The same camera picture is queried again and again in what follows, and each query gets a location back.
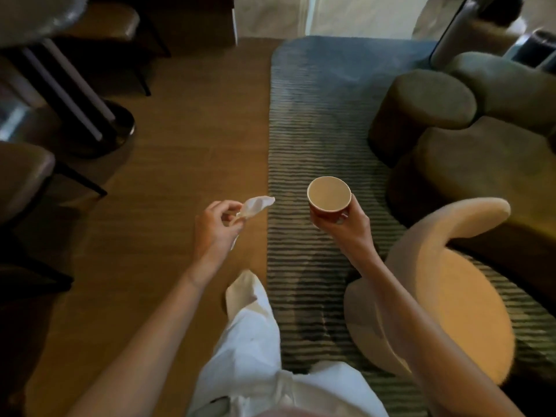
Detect person's left hand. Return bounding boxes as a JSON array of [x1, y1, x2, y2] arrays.
[[193, 200, 247, 274]]

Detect person's right hand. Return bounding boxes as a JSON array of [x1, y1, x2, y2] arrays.
[[309, 194, 379, 270]]

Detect red paper cup from booth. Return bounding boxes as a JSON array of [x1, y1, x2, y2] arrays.
[[306, 175, 353, 224]]

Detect white tissue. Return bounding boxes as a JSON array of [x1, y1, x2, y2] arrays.
[[230, 195, 276, 250]]

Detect person's right forearm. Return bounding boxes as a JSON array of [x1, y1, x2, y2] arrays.
[[356, 255, 526, 417]]

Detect person's left forearm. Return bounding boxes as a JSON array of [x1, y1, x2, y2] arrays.
[[67, 264, 218, 417]]

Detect person's white shoe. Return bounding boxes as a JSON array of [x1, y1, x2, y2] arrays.
[[225, 269, 262, 317]]

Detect person's white trousers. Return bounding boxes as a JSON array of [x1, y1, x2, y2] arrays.
[[186, 269, 390, 417]]

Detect person's pink top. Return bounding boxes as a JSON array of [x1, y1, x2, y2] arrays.
[[256, 408, 331, 417]]

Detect striped blue-green rug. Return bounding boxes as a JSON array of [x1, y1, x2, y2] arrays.
[[266, 35, 556, 417]]

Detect green curved sofa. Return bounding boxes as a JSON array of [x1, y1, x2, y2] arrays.
[[386, 52, 556, 300]]

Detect houndstooth back dining chair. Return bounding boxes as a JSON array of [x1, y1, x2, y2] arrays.
[[0, 141, 108, 229], [56, 2, 171, 97]]

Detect grey stone round table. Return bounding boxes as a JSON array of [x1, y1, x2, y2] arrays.
[[0, 0, 136, 159]]

